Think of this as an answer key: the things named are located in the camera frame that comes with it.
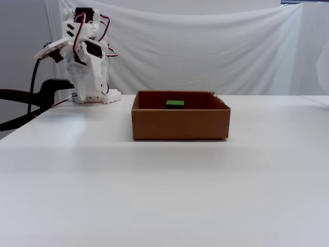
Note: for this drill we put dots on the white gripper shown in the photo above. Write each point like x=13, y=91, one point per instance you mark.
x=80, y=80

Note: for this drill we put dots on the green cube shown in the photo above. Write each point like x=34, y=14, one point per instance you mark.
x=174, y=103

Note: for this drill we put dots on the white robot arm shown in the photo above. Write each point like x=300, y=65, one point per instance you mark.
x=69, y=28

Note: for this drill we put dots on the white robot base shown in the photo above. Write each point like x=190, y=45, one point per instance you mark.
x=110, y=97

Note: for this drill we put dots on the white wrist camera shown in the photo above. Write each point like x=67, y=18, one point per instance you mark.
x=51, y=49

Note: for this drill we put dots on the white backdrop cloth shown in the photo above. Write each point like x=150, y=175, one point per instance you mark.
x=205, y=51

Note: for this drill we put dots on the black table clamp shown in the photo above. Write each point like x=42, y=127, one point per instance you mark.
x=47, y=95

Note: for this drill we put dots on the brown cardboard box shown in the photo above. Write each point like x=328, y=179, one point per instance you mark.
x=180, y=123

